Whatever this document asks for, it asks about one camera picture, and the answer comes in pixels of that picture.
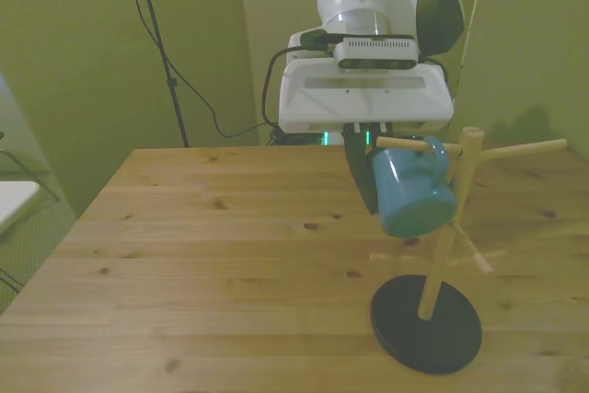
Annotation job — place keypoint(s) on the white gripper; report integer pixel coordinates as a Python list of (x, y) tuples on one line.
[(368, 103)]

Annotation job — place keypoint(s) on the teal enamel mug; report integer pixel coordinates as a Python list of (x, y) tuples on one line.
[(414, 209)]

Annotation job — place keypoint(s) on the wooden mug tree stand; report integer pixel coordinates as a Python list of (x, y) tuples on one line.
[(414, 333)]

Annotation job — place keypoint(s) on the black tripod stand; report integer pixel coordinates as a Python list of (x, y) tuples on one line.
[(175, 89)]

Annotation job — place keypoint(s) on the white folding chair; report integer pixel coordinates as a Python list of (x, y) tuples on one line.
[(14, 199)]

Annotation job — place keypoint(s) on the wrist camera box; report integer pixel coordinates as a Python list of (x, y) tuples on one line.
[(375, 52)]

